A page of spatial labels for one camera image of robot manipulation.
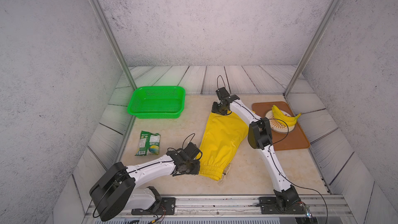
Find yellow shorts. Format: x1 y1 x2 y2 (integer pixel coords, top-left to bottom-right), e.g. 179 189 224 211
199 113 248 181

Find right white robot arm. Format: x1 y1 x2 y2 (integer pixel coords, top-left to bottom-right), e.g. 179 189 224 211
211 87 301 213

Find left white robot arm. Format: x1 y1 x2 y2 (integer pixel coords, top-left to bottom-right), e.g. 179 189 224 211
89 143 203 222

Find green snack packet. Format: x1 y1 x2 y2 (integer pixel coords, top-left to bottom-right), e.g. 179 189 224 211
135 131 161 156

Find white patterned plate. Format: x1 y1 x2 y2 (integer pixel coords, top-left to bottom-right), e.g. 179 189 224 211
265 110 297 134

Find yellow banana bunch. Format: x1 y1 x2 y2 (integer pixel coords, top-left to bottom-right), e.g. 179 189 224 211
272 105 301 127

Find green plastic basket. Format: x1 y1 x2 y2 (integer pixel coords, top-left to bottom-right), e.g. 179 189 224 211
127 86 186 119

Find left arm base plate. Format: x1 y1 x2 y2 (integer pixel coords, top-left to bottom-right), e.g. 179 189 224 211
131 198 176 217

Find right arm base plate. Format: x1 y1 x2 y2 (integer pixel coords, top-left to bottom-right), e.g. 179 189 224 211
256 197 306 215

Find aluminium front rail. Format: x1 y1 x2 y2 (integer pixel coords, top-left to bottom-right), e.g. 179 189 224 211
81 194 355 224

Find right aluminium frame post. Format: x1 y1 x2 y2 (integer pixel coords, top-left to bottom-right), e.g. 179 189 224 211
283 0 342 99

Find aluminium frame post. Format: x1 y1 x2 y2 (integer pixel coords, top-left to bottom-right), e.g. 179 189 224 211
283 0 342 99
76 0 138 90

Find left aluminium frame post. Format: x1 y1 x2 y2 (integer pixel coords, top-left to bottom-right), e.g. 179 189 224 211
76 0 138 90

